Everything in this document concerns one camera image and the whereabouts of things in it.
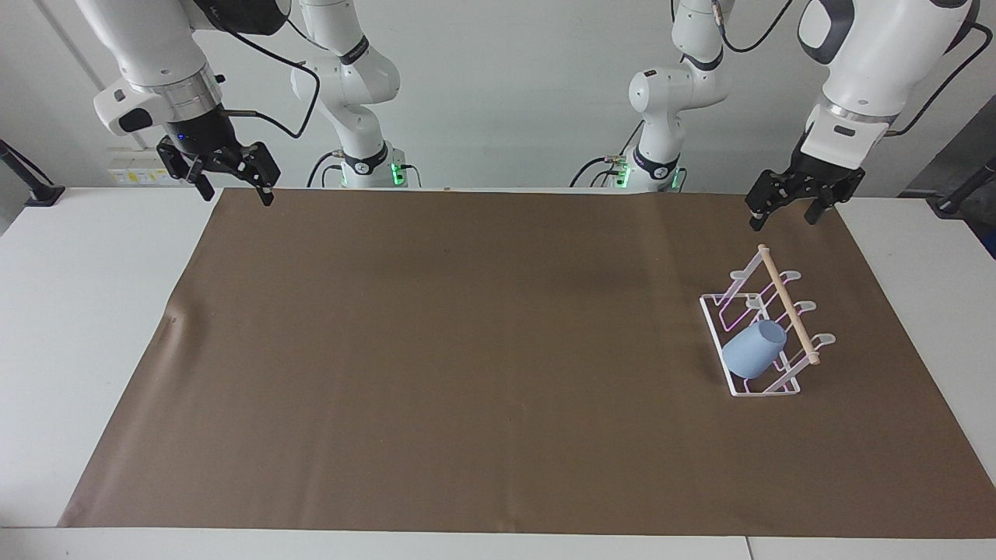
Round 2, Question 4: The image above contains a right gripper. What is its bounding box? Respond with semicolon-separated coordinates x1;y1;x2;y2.
156;105;282;208

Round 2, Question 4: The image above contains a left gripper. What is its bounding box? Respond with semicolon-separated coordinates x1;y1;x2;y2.
745;150;867;233

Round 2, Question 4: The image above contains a light blue cup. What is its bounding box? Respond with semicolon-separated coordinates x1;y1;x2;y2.
721;319;789;381

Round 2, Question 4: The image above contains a black stand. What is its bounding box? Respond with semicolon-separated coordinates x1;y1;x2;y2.
932;156;996;220
0;138;67;208

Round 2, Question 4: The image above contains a black cable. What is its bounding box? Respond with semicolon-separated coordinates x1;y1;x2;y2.
710;0;796;54
198;4;322;142
305;150;345;189
569;156;628;189
886;22;994;138

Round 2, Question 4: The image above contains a white wire cup holder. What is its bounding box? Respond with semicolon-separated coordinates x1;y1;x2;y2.
699;243;838;398

